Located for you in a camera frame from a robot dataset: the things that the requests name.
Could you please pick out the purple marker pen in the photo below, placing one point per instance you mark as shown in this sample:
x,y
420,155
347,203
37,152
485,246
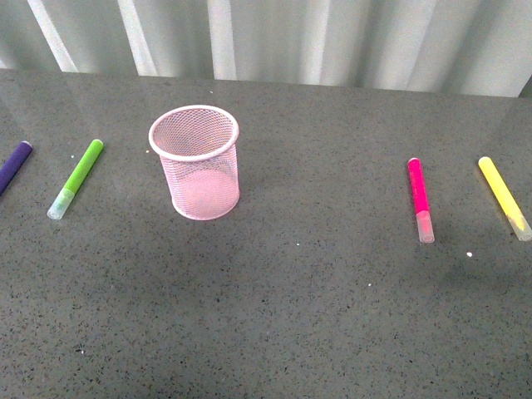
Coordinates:
x,y
14,163

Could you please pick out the pink marker pen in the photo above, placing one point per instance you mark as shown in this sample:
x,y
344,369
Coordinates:
x,y
420,201

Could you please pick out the green marker pen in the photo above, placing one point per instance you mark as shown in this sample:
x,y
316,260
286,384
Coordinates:
x,y
74,182

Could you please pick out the yellow marker pen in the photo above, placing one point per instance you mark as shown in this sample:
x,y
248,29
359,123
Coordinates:
x,y
505,199

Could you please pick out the pink mesh cup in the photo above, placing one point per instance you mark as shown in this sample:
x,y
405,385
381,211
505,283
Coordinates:
x,y
197,149

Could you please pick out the white curtain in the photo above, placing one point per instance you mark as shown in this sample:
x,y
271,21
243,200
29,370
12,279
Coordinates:
x,y
466,47

